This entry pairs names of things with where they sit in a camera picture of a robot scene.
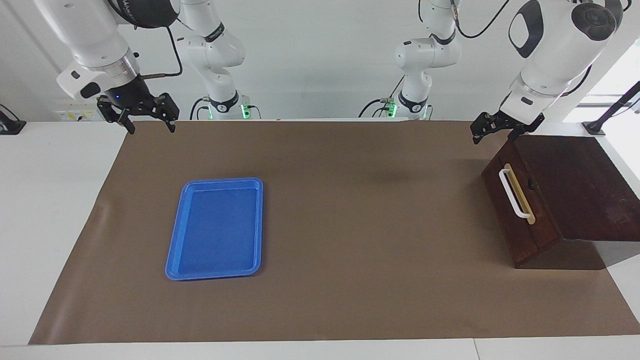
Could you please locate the wooden drawer with white handle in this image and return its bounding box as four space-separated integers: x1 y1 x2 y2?
481 141 563 268

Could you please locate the dark wooden cabinet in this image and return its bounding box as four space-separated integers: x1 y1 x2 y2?
500 134 640 271

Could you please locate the blue plastic tray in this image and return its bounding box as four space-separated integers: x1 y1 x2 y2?
165 177 264 281

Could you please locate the black table clamp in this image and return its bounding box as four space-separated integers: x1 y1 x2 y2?
0 104 27 136

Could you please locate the brown table mat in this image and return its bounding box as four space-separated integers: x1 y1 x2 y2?
28 120 640 346

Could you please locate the black base cable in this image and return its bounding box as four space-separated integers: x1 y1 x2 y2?
359 75 406 118
190 97 211 121

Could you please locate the white wall outlet box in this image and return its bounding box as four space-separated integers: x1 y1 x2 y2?
55 109 98 122

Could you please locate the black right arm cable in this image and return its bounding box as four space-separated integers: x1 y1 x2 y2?
137 25 183 81

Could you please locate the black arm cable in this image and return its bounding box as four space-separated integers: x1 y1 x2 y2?
137 25 183 81
450 0 511 40

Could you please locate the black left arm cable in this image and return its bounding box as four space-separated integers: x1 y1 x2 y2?
450 0 511 40

